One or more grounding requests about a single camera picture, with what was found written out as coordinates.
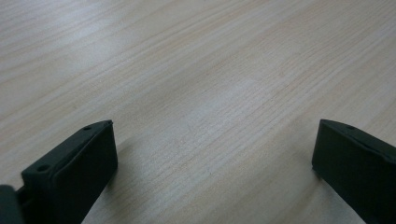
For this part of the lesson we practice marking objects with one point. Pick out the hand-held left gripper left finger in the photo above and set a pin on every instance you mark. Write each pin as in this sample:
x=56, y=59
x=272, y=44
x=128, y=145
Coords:
x=74, y=171

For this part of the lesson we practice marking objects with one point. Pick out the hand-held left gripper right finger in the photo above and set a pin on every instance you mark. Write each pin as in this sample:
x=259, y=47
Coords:
x=358, y=171

